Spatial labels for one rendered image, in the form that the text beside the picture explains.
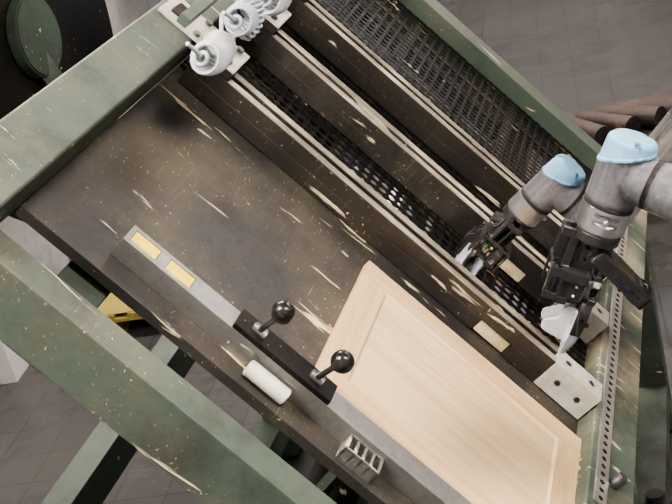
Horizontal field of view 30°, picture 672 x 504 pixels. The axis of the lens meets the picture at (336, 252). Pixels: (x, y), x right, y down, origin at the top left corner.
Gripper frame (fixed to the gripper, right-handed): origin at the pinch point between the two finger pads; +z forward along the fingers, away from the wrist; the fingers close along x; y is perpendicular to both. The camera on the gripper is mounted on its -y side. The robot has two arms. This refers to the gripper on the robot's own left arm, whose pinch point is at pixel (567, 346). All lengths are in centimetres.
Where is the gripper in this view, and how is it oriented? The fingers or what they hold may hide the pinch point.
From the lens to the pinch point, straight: 197.8
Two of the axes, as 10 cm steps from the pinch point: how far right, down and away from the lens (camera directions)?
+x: -1.5, 4.2, -9.0
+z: -2.4, 8.6, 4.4
